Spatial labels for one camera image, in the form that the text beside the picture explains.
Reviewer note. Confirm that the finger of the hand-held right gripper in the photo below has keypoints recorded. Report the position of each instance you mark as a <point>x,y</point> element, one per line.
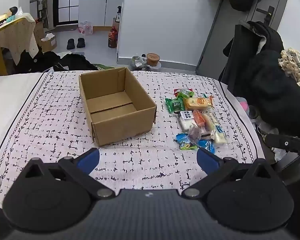
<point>285,142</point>

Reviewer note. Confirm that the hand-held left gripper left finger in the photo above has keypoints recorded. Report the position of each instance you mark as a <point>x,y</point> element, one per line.
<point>90,158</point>

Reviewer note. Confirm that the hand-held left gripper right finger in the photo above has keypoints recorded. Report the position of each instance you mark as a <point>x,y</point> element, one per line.
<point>207,160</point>

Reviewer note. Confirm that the blue snack packet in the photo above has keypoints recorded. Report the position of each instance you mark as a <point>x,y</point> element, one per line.
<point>207,145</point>
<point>183,141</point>

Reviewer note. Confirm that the clear candy wrapper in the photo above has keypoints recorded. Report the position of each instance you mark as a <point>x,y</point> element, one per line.
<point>193,133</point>

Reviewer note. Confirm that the long white snack packet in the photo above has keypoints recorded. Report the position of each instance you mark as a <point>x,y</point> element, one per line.
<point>216,127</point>

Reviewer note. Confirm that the orange sausage packet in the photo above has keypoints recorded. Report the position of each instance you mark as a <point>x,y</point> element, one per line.
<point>198,118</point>

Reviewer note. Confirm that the white packet with black label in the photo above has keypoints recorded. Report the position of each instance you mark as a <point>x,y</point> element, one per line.
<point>186,120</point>

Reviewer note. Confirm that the brown cardboard box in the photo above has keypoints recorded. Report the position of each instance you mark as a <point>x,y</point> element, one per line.
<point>110,105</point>

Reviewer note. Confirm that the orange bread packet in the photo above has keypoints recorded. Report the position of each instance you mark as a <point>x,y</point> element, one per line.
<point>198,102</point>

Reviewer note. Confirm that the green-print bread packet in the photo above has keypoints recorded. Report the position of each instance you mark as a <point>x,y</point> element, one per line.
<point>173,105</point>

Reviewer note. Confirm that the small green snack packet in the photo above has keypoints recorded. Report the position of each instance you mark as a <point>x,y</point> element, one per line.
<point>186,95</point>

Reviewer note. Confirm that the pink and grey plush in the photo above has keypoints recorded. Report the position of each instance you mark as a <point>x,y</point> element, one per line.
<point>243,105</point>

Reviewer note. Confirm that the black coat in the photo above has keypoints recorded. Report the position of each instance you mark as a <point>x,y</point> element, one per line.
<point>272,80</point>

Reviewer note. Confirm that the black and white printed blanket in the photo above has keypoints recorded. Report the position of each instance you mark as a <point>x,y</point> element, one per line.
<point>52,105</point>

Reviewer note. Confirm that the fringed cream cloth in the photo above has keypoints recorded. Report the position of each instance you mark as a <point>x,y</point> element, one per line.
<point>293,65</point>

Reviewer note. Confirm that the green rug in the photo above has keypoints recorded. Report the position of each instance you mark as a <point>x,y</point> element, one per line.
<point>102,66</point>

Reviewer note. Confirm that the black bag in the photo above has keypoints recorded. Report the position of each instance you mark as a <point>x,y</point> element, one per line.
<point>75,61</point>

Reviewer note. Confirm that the clear plastic container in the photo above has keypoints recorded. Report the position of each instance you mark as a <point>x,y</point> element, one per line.
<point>157,67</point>

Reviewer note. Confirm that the clear plastic bag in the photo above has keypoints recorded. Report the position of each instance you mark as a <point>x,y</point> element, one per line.
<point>138,62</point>

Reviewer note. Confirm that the white bed sheet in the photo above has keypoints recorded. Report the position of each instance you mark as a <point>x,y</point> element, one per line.
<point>5,92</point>

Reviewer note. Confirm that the black clothes pile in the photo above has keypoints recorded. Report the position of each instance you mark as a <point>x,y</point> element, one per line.
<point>37,61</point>

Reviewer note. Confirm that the brown lidded tub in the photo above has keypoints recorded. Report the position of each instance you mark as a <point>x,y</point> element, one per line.
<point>153,58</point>

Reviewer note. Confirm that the black slipper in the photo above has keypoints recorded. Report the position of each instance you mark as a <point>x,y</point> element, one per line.
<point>81,42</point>
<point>71,43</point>

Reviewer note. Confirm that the grey door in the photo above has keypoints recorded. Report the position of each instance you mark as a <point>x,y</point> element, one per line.
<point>240,30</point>

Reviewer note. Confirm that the red liquid jug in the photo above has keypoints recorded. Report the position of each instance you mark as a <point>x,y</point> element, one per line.
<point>112,37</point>

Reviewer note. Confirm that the cardboard box with tissue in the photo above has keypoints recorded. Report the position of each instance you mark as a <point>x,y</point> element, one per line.
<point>48,42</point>

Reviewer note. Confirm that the pink pack of bottles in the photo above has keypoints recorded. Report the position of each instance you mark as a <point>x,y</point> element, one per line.
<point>86,27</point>

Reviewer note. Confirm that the dotted tablecloth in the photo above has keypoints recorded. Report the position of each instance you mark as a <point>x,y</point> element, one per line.
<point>17,37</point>

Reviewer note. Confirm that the spray bottle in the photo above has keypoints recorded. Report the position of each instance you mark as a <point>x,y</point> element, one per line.
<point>118,15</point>

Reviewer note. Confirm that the white kitchen cabinet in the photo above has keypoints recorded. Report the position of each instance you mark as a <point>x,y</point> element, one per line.
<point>107,7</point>

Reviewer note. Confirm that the black framed glass door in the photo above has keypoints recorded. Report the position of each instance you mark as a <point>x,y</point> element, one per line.
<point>65,0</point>

